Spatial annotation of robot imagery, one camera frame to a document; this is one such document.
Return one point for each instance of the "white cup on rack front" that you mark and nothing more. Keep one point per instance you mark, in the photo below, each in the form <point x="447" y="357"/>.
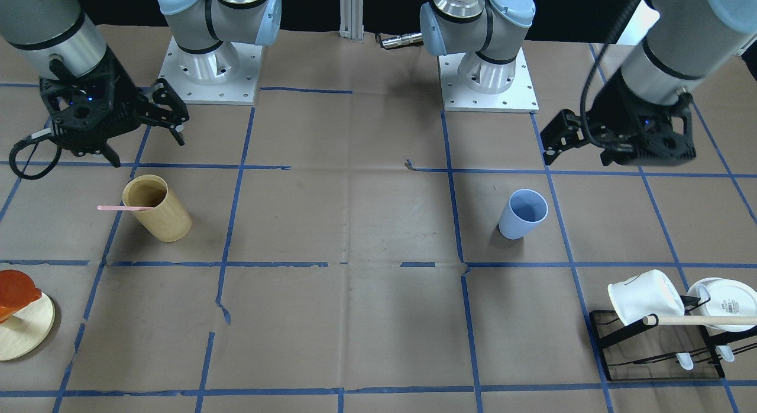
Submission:
<point x="650" y="292"/>

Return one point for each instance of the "white cup on rack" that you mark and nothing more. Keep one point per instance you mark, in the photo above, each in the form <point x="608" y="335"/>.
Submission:
<point x="723" y="297"/>
<point x="650" y="292"/>

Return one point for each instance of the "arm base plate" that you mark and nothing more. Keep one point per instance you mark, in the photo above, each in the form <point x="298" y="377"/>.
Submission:
<point x="177" y="87"/>
<point x="508" y="91"/>

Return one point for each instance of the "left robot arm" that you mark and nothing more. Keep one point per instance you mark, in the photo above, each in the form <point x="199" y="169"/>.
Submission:
<point x="689" y="41"/>

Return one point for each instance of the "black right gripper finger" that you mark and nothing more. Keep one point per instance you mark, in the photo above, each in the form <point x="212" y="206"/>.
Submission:
<point x="161" y="105"/>
<point x="176" y="132"/>

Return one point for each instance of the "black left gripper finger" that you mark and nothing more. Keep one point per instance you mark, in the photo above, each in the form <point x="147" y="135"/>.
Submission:
<point x="550" y="155"/>
<point x="563" y="133"/>

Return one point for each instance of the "wooden rack dowel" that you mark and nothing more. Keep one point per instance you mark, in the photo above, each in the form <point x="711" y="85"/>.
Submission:
<point x="653" y="319"/>

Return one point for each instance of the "metal cable connector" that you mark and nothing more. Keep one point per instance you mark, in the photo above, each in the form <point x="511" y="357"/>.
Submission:
<point x="396" y="42"/>

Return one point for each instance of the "pink chopstick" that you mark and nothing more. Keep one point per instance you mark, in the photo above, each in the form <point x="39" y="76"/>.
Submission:
<point x="122" y="208"/>

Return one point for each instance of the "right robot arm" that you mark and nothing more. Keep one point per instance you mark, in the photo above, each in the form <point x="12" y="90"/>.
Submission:
<point x="39" y="28"/>

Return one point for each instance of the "round wooden stand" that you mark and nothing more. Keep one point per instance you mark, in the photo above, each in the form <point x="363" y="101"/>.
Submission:
<point x="27" y="328"/>

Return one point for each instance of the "aluminium frame post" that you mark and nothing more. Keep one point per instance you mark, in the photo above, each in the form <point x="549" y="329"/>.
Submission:
<point x="351" y="20"/>

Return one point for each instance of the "white cup on rack rear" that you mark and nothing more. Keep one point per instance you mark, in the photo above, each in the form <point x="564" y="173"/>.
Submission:
<point x="723" y="297"/>

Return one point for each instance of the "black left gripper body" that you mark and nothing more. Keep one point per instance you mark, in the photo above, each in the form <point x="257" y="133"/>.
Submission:
<point x="615" y="100"/>

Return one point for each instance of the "light blue plastic cup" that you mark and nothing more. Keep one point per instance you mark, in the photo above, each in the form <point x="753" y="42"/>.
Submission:
<point x="524" y="211"/>

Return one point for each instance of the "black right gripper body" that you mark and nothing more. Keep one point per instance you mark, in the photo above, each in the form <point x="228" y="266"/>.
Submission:
<point x="123" y="81"/>

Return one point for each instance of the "orange object on stand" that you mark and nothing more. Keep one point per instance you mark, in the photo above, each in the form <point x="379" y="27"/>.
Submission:
<point x="18" y="290"/>

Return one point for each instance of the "tan bamboo cylinder holder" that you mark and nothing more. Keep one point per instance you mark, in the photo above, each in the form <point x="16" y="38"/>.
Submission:
<point x="166" y="218"/>

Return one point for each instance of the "black wire cup rack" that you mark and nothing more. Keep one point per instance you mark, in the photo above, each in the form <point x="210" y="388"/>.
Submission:
<point x="641" y="352"/>

